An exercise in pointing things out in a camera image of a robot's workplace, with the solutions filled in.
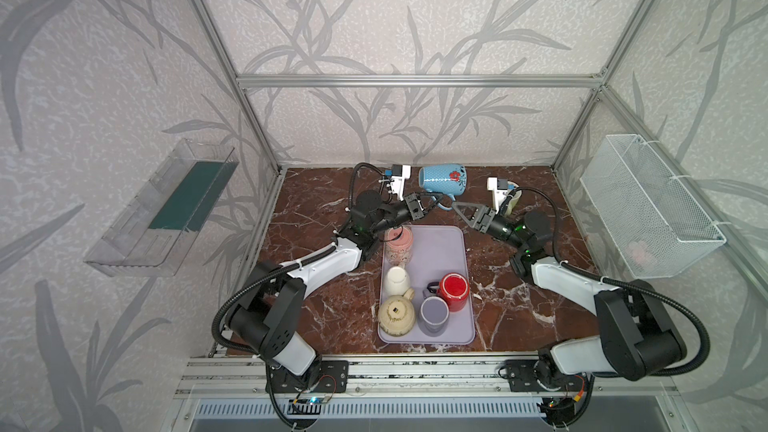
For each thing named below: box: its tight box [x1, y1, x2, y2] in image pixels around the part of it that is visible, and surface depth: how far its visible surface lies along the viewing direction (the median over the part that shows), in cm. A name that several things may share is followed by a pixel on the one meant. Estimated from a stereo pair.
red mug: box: [427, 272, 470, 313], surface depth 82 cm
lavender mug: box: [418, 292, 450, 337], surface depth 79 cm
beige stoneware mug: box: [378, 288, 416, 337], surface depth 77 cm
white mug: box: [384, 266, 410, 296], surface depth 83 cm
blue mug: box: [418, 164, 467, 211], surface depth 72 cm
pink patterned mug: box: [386, 225, 414, 267], surface depth 88 cm
